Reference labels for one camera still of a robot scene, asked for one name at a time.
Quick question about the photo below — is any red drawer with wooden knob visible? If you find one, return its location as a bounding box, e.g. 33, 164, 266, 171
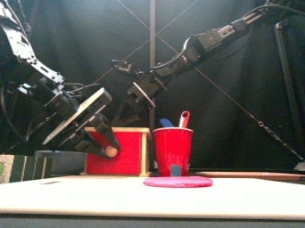
84, 131, 143, 175

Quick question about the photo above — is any blue-grey bowl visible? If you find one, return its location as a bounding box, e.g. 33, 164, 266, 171
35, 150, 87, 175

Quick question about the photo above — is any pink flat dough disc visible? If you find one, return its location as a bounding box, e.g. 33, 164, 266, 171
142, 175, 214, 189

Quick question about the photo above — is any blue utensil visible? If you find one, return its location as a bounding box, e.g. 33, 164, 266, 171
158, 118, 175, 129

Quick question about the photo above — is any red utensil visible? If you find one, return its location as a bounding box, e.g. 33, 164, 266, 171
178, 110, 191, 129

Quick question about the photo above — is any red plastic cup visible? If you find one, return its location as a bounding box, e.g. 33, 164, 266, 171
153, 126, 194, 178

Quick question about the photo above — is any green striped box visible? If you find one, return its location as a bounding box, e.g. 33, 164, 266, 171
0, 154, 54, 183

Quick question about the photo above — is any white cutting board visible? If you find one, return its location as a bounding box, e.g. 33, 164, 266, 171
0, 174, 305, 221

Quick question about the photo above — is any brown wooden tray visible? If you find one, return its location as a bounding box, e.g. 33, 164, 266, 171
190, 170, 305, 183

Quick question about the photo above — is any vertical metal frame pole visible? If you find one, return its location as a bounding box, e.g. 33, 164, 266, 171
149, 0, 158, 132

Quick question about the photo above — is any black side frame post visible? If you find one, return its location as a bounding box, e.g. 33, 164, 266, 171
273, 21, 305, 157

